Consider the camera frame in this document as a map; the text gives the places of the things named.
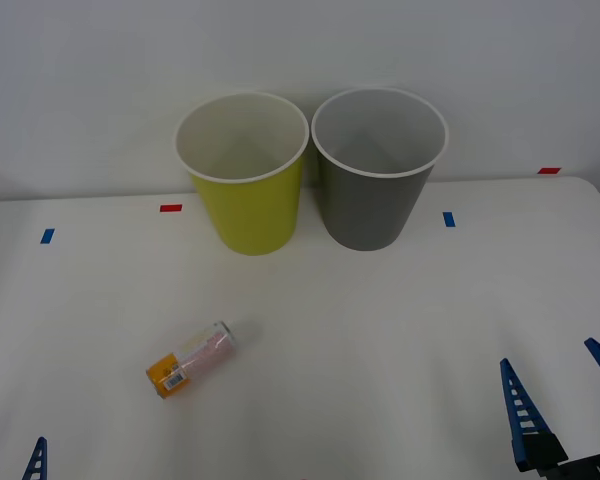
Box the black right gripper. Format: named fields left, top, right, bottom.
left=499, top=338, right=600, bottom=480

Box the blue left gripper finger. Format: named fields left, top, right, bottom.
left=21, top=436, right=48, bottom=480

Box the grey plastic bin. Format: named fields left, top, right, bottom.
left=310, top=87, right=450, bottom=252

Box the yellow-green plastic bin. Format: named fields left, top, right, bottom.
left=173, top=91, right=310, bottom=257

